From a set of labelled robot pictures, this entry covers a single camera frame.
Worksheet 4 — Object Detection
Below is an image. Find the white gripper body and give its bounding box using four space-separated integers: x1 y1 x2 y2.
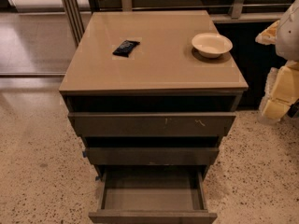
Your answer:
271 61 299 105

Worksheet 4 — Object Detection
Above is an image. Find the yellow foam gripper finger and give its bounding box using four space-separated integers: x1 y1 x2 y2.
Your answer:
261 97 290 120
255 21 279 45

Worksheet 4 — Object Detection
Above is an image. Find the grey bottom drawer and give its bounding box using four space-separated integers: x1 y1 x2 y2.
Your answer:
89 166 217 224

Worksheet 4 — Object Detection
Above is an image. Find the grey drawer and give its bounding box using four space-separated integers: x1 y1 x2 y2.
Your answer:
85 147 219 165
68 112 235 137
89 166 217 224

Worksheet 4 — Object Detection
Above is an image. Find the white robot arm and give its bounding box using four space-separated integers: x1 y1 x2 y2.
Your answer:
255 0 299 123

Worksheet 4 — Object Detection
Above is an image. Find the grey drawer cabinet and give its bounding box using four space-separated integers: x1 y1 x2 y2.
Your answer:
58 10 249 185

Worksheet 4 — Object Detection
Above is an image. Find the grey top drawer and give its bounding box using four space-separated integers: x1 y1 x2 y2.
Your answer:
68 112 235 137

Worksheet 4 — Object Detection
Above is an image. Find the grey middle drawer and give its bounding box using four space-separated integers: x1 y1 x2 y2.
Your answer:
85 147 219 165

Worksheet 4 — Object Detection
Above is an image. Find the white bowl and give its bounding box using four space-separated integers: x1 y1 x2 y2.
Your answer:
192 33 233 59

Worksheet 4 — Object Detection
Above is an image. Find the dark blue snack packet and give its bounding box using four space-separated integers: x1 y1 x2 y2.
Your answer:
112 40 140 57

